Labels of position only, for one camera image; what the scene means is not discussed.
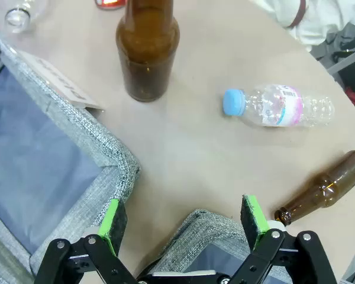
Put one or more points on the grey black fabric bundle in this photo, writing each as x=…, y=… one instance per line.
x=349, y=50

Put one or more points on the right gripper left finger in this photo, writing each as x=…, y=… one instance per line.
x=77, y=263

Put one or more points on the upright brown glass bottle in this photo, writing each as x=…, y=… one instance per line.
x=148, y=53

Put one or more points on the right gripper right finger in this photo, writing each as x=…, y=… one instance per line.
x=284, y=260

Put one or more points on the plastic water bottle pink label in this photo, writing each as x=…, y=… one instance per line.
x=278, y=106

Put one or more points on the white printed label card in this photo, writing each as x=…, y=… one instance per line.
x=59, y=80

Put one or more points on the person in white coat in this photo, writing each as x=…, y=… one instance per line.
x=322, y=17

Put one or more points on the large grey fabric basket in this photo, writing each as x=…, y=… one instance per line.
x=77, y=124

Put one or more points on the crushed red drink can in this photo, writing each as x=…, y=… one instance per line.
x=109, y=3

